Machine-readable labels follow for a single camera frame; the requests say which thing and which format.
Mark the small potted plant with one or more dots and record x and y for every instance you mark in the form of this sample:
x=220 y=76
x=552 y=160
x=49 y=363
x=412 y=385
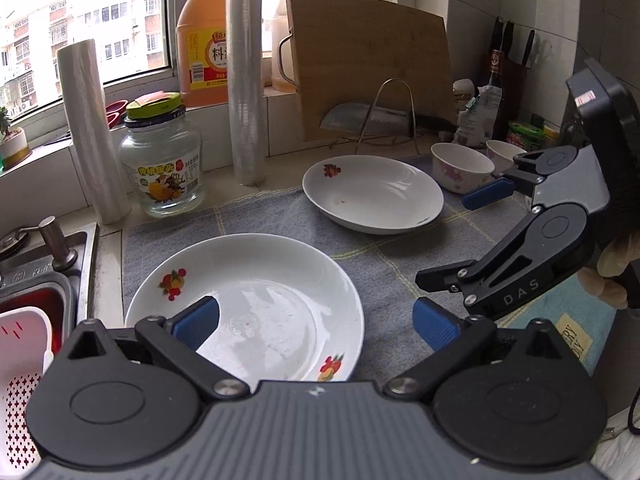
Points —
x=12 y=147

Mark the glass jar yellow lid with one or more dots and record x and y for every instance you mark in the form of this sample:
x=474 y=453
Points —
x=160 y=170

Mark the stainless steel sink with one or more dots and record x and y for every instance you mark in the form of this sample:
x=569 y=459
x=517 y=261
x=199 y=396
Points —
x=85 y=260

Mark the grey blue checkered towel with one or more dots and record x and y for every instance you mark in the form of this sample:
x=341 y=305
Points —
x=400 y=250

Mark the white plastic bag roll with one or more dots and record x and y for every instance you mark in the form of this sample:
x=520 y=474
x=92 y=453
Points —
x=87 y=125

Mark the clear cling film roll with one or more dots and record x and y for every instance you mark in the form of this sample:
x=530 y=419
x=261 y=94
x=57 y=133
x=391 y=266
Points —
x=245 y=85

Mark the yellow cap spice bottle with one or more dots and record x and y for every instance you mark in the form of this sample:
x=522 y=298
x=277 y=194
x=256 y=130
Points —
x=550 y=132

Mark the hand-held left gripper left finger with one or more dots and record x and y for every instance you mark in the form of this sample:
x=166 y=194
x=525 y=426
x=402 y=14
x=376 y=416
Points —
x=197 y=317

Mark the plain white bowl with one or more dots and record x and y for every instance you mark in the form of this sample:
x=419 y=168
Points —
x=502 y=150

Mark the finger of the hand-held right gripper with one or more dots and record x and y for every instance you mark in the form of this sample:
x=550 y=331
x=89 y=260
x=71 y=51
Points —
x=487 y=195
x=520 y=287

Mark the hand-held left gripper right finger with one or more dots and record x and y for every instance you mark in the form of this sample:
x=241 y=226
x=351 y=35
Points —
x=435 y=322

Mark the dark soy sauce bottle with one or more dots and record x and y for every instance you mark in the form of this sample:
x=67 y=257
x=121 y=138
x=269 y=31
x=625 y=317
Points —
x=495 y=67

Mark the red small dish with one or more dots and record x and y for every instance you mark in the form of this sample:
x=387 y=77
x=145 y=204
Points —
x=115 y=109

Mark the metal sink strainer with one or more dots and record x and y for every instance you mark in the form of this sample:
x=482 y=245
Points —
x=12 y=239

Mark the bamboo cutting board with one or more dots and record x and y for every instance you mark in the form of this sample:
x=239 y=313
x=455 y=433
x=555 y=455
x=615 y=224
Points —
x=375 y=50

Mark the metal sink dispenser pump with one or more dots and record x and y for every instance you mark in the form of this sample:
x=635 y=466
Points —
x=52 y=245

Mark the speckled white fruit-print plate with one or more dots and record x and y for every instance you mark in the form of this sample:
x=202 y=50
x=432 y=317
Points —
x=280 y=280

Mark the red plastic basin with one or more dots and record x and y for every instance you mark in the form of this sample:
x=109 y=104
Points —
x=30 y=300

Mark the person's right hand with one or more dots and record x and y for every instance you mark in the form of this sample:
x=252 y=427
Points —
x=617 y=255

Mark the dark red knife block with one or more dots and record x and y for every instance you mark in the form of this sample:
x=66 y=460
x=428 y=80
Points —
x=517 y=90

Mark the white plastic colander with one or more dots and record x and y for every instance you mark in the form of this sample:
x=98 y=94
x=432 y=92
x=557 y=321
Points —
x=20 y=360

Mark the white printed food packet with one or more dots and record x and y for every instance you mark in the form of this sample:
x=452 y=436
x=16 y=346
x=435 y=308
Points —
x=480 y=110

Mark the window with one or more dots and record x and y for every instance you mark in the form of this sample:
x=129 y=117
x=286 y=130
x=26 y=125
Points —
x=100 y=20

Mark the dark green cap bottle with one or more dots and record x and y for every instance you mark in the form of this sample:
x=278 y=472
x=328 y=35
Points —
x=537 y=120

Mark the white floral bowl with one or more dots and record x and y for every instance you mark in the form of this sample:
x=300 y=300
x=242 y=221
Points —
x=457 y=160

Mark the green lid sauce jar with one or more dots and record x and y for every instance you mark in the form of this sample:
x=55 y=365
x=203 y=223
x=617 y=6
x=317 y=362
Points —
x=525 y=132

